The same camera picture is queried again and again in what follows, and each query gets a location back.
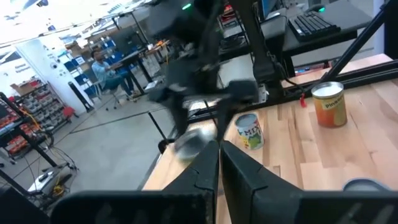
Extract blue and orange tin can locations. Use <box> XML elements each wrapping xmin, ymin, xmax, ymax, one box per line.
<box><xmin>343</xmin><ymin>177</ymin><xmax>391</xmax><ymax>192</ymax></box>

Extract person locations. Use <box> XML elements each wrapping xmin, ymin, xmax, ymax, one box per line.
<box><xmin>90</xmin><ymin>49</ymin><xmax>139</xmax><ymax>98</ymax></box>

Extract metal rack red bins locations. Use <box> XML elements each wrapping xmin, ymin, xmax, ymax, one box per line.
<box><xmin>18</xmin><ymin>81</ymin><xmax>75</xmax><ymax>133</ymax></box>

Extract cardboard box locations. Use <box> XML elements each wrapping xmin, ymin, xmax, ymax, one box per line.
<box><xmin>10</xmin><ymin>81</ymin><xmax>42</xmax><ymax>96</ymax></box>

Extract mixed fruit tin can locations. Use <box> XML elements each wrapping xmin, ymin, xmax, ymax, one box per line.
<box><xmin>234</xmin><ymin>111</ymin><xmax>265</xmax><ymax>151</ymax></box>

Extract orange pineapple tin can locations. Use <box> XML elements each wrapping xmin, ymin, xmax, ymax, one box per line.
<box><xmin>310</xmin><ymin>81</ymin><xmax>348</xmax><ymax>128</ymax></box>

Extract peaches tin can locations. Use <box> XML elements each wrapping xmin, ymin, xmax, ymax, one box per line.
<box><xmin>173</xmin><ymin>126</ymin><xmax>217</xmax><ymax>161</ymax></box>

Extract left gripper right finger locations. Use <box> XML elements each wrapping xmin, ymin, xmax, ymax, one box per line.
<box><xmin>220</xmin><ymin>139</ymin><xmax>398</xmax><ymax>224</ymax></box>

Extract grey operator workstation desk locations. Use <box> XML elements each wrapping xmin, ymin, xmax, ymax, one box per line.
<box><xmin>217</xmin><ymin>0</ymin><xmax>377</xmax><ymax>78</ymax></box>

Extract red stool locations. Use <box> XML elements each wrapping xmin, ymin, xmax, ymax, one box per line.
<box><xmin>63</xmin><ymin>106</ymin><xmax>78</xmax><ymax>119</ymax></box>

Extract workstation computer monitor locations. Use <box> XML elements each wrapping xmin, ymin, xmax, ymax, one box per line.
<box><xmin>261</xmin><ymin>0</ymin><xmax>282</xmax><ymax>19</ymax></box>

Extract white building column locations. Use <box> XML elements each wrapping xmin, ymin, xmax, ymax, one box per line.
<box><xmin>15</xmin><ymin>37</ymin><xmax>91</xmax><ymax>114</ymax></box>

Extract black backlit keyboard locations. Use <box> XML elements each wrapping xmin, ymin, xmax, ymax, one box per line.
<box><xmin>288</xmin><ymin>11</ymin><xmax>342</xmax><ymax>42</ymax></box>

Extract black rack red bins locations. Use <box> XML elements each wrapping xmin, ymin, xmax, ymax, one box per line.
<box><xmin>0</xmin><ymin>91</ymin><xmax>58</xmax><ymax>170</ymax></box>

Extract black aluminium table frame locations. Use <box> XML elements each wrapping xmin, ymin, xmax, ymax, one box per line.
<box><xmin>183</xmin><ymin>0</ymin><xmax>398</xmax><ymax>124</ymax></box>

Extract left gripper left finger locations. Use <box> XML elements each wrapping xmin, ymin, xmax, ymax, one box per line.
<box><xmin>49</xmin><ymin>139</ymin><xmax>220</xmax><ymax>224</ymax></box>

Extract white power strip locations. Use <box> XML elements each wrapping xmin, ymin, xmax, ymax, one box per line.
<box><xmin>27</xmin><ymin>170</ymin><xmax>65</xmax><ymax>194</ymax></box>

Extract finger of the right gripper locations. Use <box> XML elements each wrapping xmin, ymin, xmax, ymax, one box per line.
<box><xmin>169</xmin><ymin>94</ymin><xmax>192</xmax><ymax>138</ymax></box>
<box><xmin>215</xmin><ymin>100</ymin><xmax>238</xmax><ymax>142</ymax></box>

